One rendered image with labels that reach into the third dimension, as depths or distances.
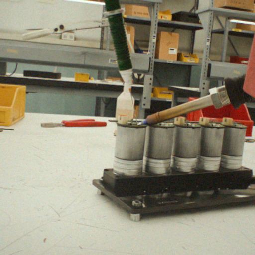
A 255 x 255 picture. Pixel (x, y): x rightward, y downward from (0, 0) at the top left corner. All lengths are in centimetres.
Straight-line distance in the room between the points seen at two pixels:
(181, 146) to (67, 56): 234
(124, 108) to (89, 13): 414
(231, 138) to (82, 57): 233
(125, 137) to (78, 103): 452
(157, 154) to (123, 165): 3
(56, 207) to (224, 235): 12
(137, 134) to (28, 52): 236
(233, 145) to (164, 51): 424
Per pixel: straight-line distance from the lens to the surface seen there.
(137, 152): 31
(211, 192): 33
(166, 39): 461
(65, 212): 29
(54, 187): 34
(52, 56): 265
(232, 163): 38
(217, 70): 294
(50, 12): 481
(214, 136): 35
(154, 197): 30
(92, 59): 267
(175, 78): 508
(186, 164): 34
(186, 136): 34
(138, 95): 281
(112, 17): 29
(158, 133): 32
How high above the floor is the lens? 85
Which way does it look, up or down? 9 degrees down
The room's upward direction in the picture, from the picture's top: 5 degrees clockwise
